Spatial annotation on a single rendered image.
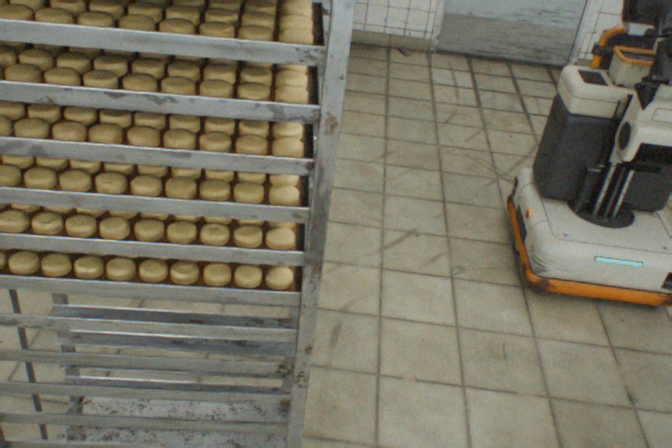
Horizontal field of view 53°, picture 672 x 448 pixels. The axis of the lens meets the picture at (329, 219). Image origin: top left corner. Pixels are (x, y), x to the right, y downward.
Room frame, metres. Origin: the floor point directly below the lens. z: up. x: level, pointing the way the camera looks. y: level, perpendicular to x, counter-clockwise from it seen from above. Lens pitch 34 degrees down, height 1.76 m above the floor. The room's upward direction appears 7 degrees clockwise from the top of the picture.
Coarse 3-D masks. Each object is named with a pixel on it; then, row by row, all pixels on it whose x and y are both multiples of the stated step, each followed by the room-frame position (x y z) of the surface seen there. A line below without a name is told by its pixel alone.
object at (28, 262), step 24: (0, 264) 0.89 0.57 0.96; (24, 264) 0.89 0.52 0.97; (48, 264) 0.90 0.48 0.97; (72, 264) 0.93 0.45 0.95; (96, 264) 0.92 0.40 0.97; (120, 264) 0.93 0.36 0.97; (144, 264) 0.94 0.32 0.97; (168, 264) 0.97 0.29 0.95; (192, 264) 0.95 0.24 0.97; (216, 264) 0.96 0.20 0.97; (240, 264) 0.99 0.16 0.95; (264, 264) 1.00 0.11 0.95; (240, 288) 0.93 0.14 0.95; (264, 288) 0.93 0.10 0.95; (288, 288) 0.94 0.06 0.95
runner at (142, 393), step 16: (0, 384) 0.85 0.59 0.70; (16, 384) 0.85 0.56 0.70; (32, 384) 0.85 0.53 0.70; (48, 384) 0.86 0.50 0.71; (64, 384) 0.86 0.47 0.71; (80, 384) 0.89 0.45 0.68; (176, 400) 0.88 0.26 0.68; (192, 400) 0.89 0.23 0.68; (208, 400) 0.89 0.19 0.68; (224, 400) 0.89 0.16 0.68; (240, 400) 0.89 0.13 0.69; (256, 400) 0.90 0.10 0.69; (272, 400) 0.90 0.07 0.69; (288, 400) 0.90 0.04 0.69
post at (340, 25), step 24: (336, 0) 0.88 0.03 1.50; (336, 24) 0.88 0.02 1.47; (336, 48) 0.88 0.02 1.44; (336, 72) 0.88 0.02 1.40; (336, 96) 0.88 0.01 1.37; (336, 120) 0.88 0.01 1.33; (336, 144) 0.88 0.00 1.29; (312, 192) 0.88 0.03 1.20; (312, 216) 0.88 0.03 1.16; (312, 240) 0.88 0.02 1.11; (312, 264) 0.88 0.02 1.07; (312, 288) 0.88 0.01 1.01; (312, 312) 0.88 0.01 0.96; (312, 336) 0.88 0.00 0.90; (288, 432) 0.88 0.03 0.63
